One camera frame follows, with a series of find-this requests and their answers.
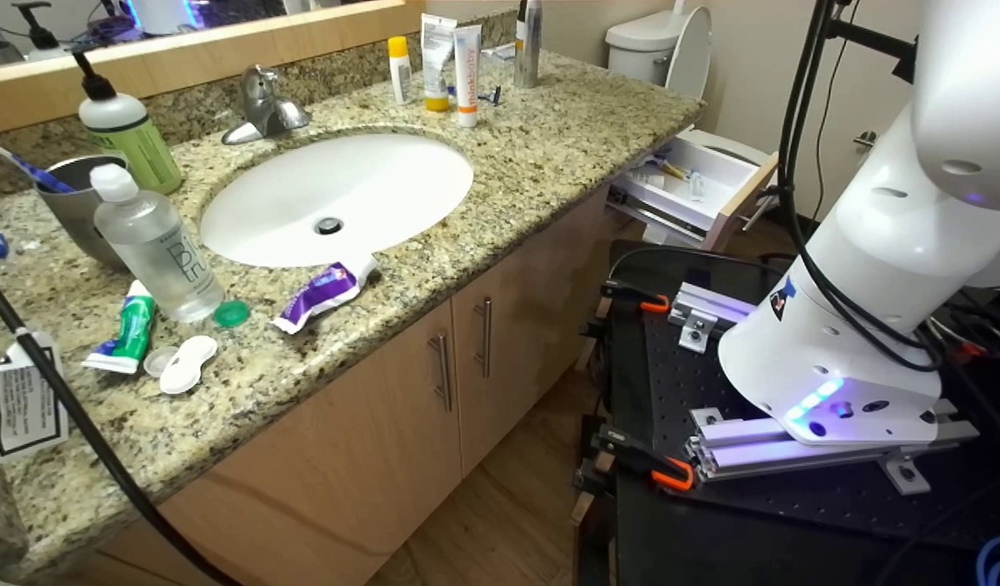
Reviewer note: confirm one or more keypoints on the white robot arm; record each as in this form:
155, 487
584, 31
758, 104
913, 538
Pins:
922, 212

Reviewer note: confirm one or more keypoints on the green bottle cap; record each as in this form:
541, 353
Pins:
228, 315

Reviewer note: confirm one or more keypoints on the clear plastic bottle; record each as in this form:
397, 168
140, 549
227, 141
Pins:
155, 246

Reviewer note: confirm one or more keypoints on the green soap pump bottle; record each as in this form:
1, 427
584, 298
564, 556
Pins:
123, 126

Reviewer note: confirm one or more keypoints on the purple white toothpaste tube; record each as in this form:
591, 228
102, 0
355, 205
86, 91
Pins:
326, 290

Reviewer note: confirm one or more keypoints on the black robot cart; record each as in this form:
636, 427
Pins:
803, 528

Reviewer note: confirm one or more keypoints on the white oval sink basin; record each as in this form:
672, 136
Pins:
343, 195

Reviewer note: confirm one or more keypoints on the open white drawer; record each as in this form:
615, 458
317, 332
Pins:
699, 190

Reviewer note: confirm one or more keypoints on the white orange sunscreen tube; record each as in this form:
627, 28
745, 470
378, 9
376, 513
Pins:
467, 68

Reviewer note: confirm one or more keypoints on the white tube yellow cap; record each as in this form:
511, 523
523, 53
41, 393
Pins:
397, 63

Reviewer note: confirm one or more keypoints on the clear white tube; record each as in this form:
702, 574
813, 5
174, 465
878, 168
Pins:
435, 50

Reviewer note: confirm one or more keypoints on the wooden vanity cabinet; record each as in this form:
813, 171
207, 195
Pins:
326, 491

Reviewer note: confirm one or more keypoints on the white toilet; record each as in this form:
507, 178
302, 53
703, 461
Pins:
668, 47

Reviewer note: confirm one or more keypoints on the chrome faucet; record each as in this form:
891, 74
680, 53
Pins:
265, 112

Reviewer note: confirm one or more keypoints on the white floss container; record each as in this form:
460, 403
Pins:
187, 363

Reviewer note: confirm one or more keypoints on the green toothpaste tube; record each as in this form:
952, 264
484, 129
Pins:
131, 343

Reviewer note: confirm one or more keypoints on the grey metal cup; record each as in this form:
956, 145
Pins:
78, 204

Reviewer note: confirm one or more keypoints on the white label tag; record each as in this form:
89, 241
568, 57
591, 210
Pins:
31, 414

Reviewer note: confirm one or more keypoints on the wooden framed mirror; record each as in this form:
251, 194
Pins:
32, 91

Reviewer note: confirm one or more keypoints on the aluminium robot base mount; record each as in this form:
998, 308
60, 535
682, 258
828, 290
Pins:
822, 395

